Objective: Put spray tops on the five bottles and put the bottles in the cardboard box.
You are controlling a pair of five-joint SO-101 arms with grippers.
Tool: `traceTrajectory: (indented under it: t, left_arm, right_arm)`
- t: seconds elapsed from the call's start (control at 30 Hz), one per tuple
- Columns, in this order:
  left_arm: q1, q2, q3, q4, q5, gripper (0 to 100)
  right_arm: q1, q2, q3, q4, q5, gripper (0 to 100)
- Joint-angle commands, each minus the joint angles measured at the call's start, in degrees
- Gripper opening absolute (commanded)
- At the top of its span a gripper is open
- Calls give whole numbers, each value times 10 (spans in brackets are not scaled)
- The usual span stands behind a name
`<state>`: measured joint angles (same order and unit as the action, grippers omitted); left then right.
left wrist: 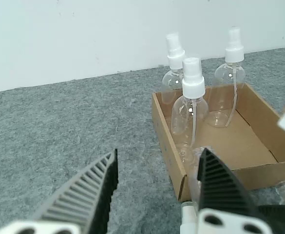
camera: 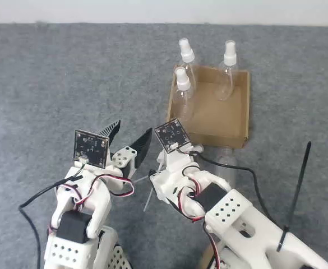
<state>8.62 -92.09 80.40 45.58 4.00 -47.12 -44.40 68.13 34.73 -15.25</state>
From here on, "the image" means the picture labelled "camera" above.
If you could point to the white spray top tube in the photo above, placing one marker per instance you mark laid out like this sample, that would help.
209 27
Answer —
148 199

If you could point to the clear bottle with spray top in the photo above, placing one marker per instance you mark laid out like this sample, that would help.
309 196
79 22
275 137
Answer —
182 95
228 75
186 54

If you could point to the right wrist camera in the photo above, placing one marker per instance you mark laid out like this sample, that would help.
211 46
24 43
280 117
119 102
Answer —
171 135

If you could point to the cardboard box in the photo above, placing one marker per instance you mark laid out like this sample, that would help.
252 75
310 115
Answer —
217 123

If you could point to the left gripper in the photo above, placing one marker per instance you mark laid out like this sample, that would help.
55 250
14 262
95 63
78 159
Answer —
99 196

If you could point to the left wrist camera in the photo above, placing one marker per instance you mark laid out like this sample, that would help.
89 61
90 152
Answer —
91 148

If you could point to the clear bottle without top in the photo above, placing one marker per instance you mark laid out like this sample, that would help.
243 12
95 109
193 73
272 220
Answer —
225 159

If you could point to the black zip tie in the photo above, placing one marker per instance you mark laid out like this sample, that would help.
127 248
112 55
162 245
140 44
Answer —
298 190

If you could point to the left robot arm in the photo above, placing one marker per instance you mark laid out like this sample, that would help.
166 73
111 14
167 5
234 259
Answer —
65 250

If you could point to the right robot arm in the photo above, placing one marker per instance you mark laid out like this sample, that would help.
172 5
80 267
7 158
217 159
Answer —
236 221

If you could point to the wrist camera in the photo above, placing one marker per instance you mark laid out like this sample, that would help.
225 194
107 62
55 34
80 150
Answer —
171 135
91 148

